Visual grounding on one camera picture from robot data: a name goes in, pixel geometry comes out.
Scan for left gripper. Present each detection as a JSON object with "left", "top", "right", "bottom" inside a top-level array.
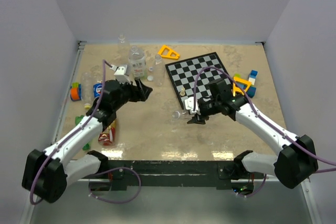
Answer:
[{"left": 113, "top": 78, "right": 152, "bottom": 111}]

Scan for grapefruit tea bottle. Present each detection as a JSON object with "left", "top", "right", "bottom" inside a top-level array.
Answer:
[{"left": 129, "top": 46, "right": 147, "bottom": 79}]

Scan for clear Pocari bottle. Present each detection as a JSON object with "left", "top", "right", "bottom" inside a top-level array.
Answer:
[{"left": 118, "top": 33, "right": 130, "bottom": 61}]

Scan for clear slim bottle white cap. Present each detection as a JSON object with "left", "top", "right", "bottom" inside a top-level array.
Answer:
[{"left": 153, "top": 54, "right": 165, "bottom": 86}]

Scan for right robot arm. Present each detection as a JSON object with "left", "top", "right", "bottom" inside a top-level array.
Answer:
[{"left": 184, "top": 79, "right": 318, "bottom": 189}]

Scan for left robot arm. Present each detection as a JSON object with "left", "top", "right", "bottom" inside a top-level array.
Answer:
[{"left": 22, "top": 79, "right": 153, "bottom": 205}]

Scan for Pepsi label bottle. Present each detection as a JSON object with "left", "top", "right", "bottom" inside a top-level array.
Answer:
[{"left": 93, "top": 82, "right": 102, "bottom": 98}]

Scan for clear bottle yellow cap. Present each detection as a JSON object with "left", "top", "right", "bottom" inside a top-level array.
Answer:
[{"left": 80, "top": 72, "right": 93, "bottom": 110}]

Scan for red label tea bottle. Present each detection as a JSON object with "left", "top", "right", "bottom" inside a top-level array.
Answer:
[{"left": 98, "top": 120, "right": 117, "bottom": 146}]

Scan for green plastic bottle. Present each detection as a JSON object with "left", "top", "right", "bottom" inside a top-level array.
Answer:
[{"left": 75, "top": 115, "right": 91, "bottom": 151}]

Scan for white chess piece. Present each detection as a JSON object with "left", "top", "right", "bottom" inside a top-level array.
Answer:
[{"left": 180, "top": 88, "right": 185, "bottom": 97}]

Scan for chessboard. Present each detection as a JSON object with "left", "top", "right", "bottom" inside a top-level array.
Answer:
[{"left": 165, "top": 52, "right": 229, "bottom": 108}]

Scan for yellow triangle toy far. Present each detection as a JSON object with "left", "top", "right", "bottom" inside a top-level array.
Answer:
[{"left": 157, "top": 45, "right": 180, "bottom": 60}]

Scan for yellow triangle toy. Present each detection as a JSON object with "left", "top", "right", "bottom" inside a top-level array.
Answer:
[
  {"left": 157, "top": 45, "right": 180, "bottom": 60},
  {"left": 233, "top": 76, "right": 252, "bottom": 96}
]

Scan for yellow triangle toy right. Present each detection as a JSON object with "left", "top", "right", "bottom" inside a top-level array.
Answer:
[{"left": 233, "top": 76, "right": 252, "bottom": 96}]

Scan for colourful toy car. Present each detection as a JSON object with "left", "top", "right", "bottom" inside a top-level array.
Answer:
[{"left": 70, "top": 82, "right": 81, "bottom": 101}]

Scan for blue toy blocks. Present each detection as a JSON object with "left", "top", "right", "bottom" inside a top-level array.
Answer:
[{"left": 234, "top": 70, "right": 258, "bottom": 98}]

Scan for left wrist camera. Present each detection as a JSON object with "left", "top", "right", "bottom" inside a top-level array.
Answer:
[{"left": 110, "top": 64, "right": 131, "bottom": 83}]

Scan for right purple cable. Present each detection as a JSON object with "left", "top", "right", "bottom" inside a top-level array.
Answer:
[{"left": 193, "top": 67, "right": 336, "bottom": 174}]

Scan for purple cable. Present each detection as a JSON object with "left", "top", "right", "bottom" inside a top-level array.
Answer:
[
  {"left": 29, "top": 59, "right": 116, "bottom": 206},
  {"left": 193, "top": 67, "right": 336, "bottom": 174},
  {"left": 88, "top": 166, "right": 142, "bottom": 205}
]

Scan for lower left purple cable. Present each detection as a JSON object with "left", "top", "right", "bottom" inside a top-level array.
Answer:
[{"left": 88, "top": 166, "right": 142, "bottom": 205}]

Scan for black table front rail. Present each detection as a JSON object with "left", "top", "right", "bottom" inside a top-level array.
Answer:
[{"left": 89, "top": 159, "right": 266, "bottom": 190}]

